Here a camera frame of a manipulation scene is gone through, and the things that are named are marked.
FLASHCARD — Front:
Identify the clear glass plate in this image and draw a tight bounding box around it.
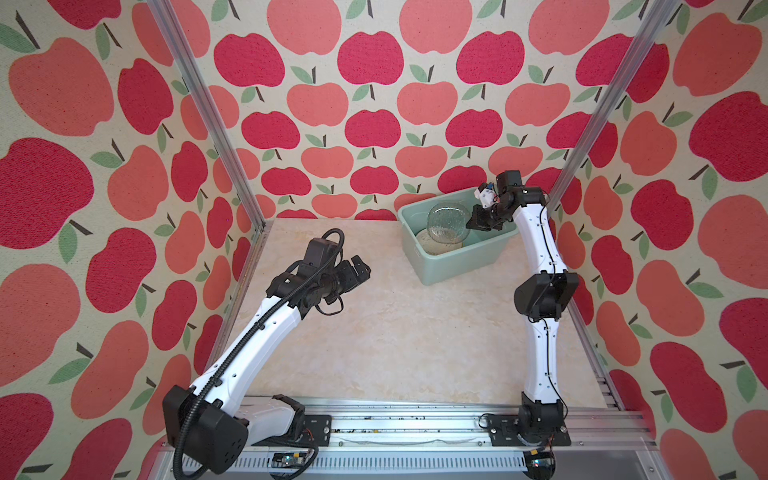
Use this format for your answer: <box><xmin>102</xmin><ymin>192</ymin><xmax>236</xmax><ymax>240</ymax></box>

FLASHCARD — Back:
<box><xmin>416</xmin><ymin>229</ymin><xmax>464</xmax><ymax>256</ymax></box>

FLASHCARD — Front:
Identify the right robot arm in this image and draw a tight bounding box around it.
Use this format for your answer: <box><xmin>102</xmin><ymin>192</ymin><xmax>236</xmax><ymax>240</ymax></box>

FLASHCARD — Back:
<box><xmin>466</xmin><ymin>170</ymin><xmax>580</xmax><ymax>447</ymax></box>

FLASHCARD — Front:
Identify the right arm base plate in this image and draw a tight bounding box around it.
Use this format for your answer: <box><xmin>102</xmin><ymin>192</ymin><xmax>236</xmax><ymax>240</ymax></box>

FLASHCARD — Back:
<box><xmin>478</xmin><ymin>413</ymin><xmax>572</xmax><ymax>448</ymax></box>

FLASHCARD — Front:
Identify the black corrugated cable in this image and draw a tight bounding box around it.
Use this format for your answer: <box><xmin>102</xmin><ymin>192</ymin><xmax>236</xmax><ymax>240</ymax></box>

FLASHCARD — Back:
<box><xmin>172</xmin><ymin>227</ymin><xmax>347</xmax><ymax>480</ymax></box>

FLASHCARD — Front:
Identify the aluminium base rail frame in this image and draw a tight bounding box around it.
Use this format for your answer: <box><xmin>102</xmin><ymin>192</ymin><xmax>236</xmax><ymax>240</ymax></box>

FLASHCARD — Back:
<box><xmin>143</xmin><ymin>392</ymin><xmax>673</xmax><ymax>480</ymax></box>

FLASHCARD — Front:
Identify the left aluminium frame post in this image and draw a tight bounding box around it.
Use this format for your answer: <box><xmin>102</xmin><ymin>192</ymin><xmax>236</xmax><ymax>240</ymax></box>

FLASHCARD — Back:
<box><xmin>146</xmin><ymin>0</ymin><xmax>268</xmax><ymax>232</ymax></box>

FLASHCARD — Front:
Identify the aluminium frame post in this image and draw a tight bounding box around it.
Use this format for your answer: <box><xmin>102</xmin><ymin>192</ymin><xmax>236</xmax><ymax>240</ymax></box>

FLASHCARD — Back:
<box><xmin>146</xmin><ymin>0</ymin><xmax>268</xmax><ymax>232</ymax></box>
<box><xmin>547</xmin><ymin>0</ymin><xmax>678</xmax><ymax>213</ymax></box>

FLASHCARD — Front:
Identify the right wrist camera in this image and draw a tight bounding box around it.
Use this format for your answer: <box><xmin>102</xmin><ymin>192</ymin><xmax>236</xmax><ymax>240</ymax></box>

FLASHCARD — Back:
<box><xmin>474</xmin><ymin>183</ymin><xmax>498</xmax><ymax>209</ymax></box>

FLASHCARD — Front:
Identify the right aluminium frame post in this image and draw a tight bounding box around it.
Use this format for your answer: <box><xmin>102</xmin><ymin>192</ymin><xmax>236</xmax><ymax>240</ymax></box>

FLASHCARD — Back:
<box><xmin>547</xmin><ymin>0</ymin><xmax>678</xmax><ymax>213</ymax></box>

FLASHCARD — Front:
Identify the grey glass plate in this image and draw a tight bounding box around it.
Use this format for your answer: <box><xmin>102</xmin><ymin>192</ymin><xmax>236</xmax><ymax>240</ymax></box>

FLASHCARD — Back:
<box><xmin>427</xmin><ymin>202</ymin><xmax>471</xmax><ymax>245</ymax></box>

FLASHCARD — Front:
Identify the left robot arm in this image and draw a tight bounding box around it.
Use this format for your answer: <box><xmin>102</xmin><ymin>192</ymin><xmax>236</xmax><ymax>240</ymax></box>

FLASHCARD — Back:
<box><xmin>162</xmin><ymin>228</ymin><xmax>371</xmax><ymax>479</ymax></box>

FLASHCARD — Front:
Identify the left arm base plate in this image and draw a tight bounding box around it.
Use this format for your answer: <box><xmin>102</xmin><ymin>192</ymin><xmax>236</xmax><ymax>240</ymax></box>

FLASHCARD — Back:
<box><xmin>259</xmin><ymin>415</ymin><xmax>333</xmax><ymax>448</ymax></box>

